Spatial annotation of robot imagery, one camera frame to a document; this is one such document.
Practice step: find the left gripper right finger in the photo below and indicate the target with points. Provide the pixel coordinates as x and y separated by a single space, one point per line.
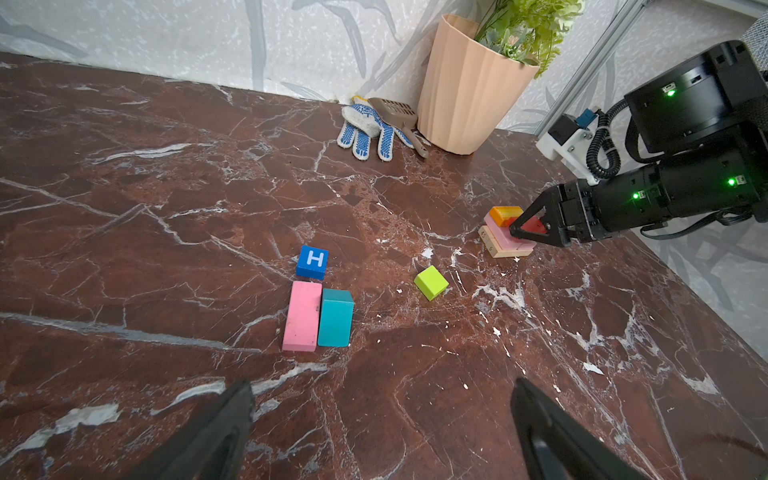
555 446

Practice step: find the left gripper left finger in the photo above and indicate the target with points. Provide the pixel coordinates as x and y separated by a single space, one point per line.
210 445

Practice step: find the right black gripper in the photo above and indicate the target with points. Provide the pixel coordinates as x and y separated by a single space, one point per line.
723 181

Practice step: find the red block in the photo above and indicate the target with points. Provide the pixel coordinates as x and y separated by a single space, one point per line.
533 225

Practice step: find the yellow cylinder block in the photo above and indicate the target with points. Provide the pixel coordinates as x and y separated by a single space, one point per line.
504 216

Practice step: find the pink block front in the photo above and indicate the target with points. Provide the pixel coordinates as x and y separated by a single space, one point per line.
503 238

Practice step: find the pink block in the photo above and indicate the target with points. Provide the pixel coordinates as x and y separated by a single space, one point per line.
303 317
503 238

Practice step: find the natural wood block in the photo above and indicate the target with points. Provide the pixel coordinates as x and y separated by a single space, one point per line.
495 250

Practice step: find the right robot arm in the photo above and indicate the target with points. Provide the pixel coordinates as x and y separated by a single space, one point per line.
690 143

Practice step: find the pink block upright left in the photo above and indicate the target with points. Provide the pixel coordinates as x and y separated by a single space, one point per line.
303 317

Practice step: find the teal block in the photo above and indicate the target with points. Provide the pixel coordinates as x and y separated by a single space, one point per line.
336 315

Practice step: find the blue cube block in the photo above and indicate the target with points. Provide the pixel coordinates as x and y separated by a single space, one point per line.
312 263

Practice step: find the beige flower pot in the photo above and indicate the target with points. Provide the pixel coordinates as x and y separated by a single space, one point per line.
468 88

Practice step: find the small green cube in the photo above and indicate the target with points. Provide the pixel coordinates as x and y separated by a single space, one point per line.
431 283

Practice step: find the green white artificial flowers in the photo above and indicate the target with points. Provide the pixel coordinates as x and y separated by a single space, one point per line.
528 31

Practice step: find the blue white garden glove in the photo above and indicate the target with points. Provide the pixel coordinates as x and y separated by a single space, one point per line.
363 131

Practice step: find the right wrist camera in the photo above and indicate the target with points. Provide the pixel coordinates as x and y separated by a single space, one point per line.
568 140

